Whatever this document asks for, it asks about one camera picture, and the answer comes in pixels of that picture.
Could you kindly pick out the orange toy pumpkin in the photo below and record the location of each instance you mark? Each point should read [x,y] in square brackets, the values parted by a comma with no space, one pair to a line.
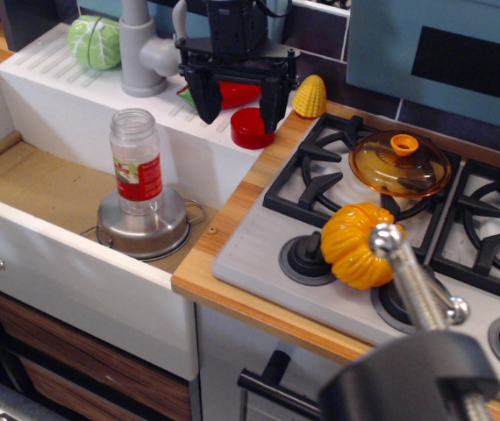
[344,246]

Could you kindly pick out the black burner grate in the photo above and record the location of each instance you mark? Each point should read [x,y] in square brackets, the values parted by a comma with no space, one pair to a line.
[317,181]
[468,248]

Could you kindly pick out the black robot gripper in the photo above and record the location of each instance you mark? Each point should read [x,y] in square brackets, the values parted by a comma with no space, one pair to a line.
[239,49]

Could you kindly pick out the yellow toy corn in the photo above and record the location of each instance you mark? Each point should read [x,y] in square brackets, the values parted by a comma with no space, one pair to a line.
[311,98]

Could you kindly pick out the black clamp with silver screw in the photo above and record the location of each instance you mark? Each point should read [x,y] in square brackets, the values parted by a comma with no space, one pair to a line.
[433,374]

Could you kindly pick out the red plastic cap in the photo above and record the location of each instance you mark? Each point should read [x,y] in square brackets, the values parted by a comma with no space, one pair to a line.
[248,130]

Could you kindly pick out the upturned steel pot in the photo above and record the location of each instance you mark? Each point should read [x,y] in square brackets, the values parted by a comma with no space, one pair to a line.
[153,236]

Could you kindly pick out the black oven door handle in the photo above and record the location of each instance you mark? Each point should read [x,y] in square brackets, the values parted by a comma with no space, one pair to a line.
[263,397]

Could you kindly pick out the grey toy faucet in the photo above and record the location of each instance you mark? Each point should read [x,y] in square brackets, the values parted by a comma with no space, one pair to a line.
[147,60]

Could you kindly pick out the black stove knob left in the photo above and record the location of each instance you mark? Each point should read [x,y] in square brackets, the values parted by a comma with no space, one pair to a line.
[302,261]

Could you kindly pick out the black right burner grate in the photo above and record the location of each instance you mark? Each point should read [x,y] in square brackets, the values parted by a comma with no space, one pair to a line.
[468,248]

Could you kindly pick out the wooden drawer fronts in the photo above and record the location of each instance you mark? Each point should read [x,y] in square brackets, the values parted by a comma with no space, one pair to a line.
[83,376]

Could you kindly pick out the amber glass pot lid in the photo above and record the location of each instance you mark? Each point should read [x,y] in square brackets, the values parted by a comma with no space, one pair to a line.
[400,164]

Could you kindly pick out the red toy chili pepper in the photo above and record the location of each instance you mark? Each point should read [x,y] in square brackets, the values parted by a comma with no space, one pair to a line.
[233,94]

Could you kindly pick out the grey toy stove top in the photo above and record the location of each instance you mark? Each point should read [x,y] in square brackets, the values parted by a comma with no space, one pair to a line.
[250,261]

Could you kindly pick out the black stove knob middle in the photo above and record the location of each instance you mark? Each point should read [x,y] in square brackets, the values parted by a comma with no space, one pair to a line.
[390,307]

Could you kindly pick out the teal toy microwave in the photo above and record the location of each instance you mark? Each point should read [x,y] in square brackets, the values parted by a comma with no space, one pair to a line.
[443,54]

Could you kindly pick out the black left burner grate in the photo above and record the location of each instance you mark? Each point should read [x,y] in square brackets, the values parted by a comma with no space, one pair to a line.
[317,181]

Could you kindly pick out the clear jar with red label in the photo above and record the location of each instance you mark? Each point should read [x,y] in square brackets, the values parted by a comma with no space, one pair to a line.
[136,153]

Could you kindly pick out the green toy cabbage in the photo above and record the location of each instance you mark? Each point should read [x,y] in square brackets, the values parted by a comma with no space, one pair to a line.
[94,42]

